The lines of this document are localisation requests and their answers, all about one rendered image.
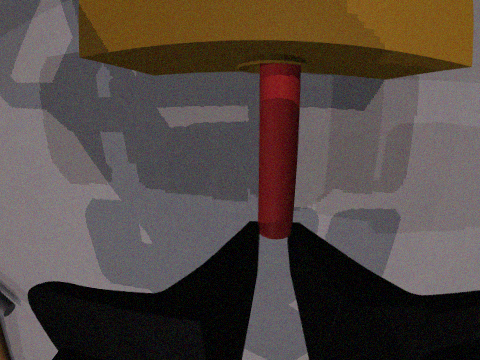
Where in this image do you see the hammer with wooden handle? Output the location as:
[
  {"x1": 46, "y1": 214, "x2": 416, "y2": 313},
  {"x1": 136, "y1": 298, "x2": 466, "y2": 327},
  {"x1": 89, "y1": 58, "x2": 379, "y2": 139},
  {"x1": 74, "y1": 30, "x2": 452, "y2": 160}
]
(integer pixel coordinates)
[{"x1": 0, "y1": 291, "x2": 15, "y2": 360}]

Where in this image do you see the red cylinder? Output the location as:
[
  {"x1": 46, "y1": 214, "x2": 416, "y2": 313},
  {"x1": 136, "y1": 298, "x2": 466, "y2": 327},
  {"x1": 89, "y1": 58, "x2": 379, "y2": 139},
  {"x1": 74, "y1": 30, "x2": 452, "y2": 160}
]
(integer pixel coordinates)
[{"x1": 259, "y1": 63, "x2": 301, "y2": 239}]

